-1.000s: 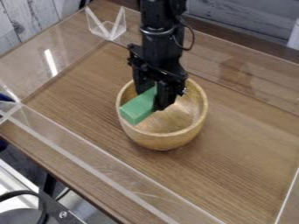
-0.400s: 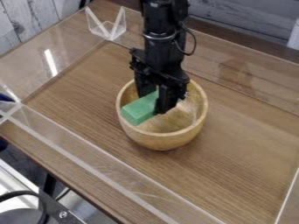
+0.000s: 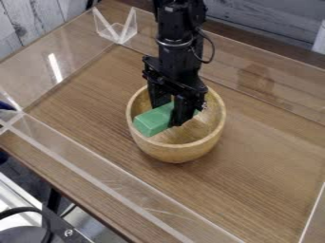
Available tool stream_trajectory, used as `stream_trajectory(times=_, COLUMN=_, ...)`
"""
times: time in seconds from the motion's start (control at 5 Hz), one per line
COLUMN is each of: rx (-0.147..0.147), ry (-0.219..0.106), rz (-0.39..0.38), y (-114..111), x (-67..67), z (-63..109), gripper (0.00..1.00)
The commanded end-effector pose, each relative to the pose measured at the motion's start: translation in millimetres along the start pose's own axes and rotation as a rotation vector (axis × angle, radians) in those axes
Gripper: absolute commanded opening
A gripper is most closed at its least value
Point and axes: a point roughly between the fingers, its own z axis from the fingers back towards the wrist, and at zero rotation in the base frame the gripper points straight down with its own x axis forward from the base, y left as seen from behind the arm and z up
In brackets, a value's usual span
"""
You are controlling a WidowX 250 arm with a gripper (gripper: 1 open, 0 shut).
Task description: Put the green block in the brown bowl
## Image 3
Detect green rectangular block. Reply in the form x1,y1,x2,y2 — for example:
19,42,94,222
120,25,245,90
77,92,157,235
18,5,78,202
132,101,200,138

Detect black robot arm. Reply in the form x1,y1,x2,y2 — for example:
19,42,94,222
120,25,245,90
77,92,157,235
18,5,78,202
141,0,213,127

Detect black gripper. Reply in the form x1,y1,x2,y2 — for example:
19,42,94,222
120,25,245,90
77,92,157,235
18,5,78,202
141,39,207,126

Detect clear acrylic enclosure wall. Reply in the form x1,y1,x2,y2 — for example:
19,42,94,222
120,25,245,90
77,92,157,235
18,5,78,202
0,0,325,243

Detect brown wooden bowl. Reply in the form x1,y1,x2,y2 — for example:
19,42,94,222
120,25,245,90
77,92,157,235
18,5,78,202
125,86,225,163

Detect clear acrylic corner bracket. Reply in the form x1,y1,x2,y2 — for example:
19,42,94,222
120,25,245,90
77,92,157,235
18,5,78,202
90,8,137,45

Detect black cable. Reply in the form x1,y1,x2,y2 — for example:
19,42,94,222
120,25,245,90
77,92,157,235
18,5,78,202
0,207,54,243

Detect black table leg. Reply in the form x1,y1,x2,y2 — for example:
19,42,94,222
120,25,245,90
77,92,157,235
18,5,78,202
46,189,62,214

